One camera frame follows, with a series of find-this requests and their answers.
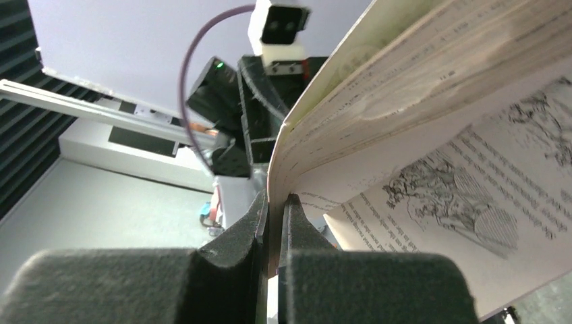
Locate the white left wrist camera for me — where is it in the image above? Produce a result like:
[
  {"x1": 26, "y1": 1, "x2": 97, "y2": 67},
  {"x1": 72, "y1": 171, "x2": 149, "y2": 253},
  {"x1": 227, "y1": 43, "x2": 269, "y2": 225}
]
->
[{"x1": 248, "y1": 0, "x2": 312, "y2": 75}]

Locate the aluminium rail frame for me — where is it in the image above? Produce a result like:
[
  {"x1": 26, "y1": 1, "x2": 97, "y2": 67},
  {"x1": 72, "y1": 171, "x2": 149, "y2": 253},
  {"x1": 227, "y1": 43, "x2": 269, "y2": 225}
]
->
[{"x1": 0, "y1": 78, "x2": 225, "y2": 151}]

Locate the green book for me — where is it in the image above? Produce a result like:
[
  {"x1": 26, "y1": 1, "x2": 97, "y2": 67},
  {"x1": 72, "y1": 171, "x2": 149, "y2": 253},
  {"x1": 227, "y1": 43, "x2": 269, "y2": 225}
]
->
[{"x1": 268, "y1": 1, "x2": 571, "y2": 317}]

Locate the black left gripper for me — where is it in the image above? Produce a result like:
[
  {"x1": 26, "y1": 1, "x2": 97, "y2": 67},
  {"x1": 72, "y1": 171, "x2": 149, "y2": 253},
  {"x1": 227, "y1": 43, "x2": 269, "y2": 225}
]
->
[{"x1": 238, "y1": 55, "x2": 328, "y2": 171}]

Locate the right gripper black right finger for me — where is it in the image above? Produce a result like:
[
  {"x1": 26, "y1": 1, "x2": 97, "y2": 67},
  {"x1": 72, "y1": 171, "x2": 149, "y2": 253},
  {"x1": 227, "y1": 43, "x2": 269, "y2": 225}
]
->
[{"x1": 277, "y1": 194, "x2": 478, "y2": 323}]

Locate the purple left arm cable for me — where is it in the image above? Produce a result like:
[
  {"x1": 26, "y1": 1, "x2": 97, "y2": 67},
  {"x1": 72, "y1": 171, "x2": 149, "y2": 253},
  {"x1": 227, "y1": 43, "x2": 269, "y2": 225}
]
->
[{"x1": 178, "y1": 4, "x2": 256, "y2": 176}]

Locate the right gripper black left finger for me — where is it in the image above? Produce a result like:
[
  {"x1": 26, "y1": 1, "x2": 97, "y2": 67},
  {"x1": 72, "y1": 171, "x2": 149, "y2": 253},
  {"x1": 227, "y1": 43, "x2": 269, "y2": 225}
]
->
[{"x1": 1, "y1": 191, "x2": 268, "y2": 323}]

